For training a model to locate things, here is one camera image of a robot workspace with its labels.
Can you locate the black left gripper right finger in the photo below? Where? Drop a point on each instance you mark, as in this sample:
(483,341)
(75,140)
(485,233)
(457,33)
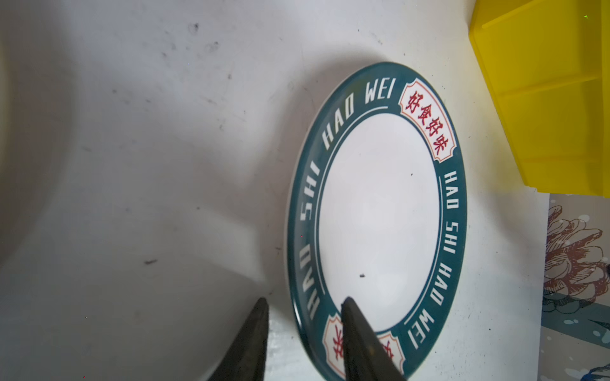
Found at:
(364,355)

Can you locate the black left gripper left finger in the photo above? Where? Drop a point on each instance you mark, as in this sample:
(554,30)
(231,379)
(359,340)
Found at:
(246,357)

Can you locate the yellow plastic bin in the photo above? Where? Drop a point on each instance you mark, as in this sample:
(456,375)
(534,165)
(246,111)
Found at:
(546,65)

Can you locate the teal rim Hao Shi plate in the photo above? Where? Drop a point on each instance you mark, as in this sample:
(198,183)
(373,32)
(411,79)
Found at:
(377,212)

